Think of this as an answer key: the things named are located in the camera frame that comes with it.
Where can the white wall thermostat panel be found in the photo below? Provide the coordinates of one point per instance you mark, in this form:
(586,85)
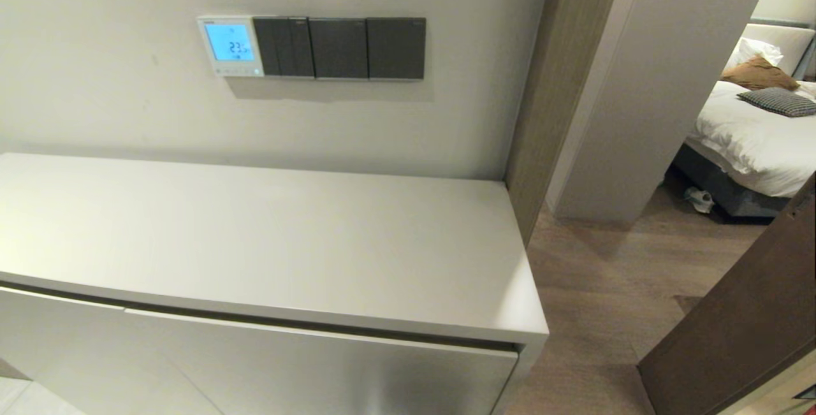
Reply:
(229,42)

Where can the beige cabinet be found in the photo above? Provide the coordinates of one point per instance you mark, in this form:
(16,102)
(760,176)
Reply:
(255,236)

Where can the beige cabinet door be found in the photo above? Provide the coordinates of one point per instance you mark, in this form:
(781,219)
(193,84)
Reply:
(350,377)
(76,351)

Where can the white slippers on floor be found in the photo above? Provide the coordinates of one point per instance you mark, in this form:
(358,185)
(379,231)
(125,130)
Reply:
(700,198)

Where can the dark grey bed base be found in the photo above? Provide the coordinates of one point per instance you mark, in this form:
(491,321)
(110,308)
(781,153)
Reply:
(733,192)

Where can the bed with white sheets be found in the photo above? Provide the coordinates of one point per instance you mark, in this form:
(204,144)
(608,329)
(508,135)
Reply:
(752,141)

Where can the brown pillow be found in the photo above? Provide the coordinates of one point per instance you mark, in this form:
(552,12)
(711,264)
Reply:
(758,74)

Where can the brown wooden door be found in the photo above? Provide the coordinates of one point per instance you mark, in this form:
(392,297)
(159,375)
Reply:
(746,338)

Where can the white pillow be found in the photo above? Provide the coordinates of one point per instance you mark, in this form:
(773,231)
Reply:
(762,48)

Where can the checkered grey pillow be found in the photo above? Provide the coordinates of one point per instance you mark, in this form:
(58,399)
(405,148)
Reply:
(781,101)

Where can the padded bed headboard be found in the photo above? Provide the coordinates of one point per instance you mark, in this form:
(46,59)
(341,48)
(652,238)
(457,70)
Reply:
(790,42)

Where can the wooden door frame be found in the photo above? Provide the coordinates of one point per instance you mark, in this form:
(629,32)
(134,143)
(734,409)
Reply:
(561,83)

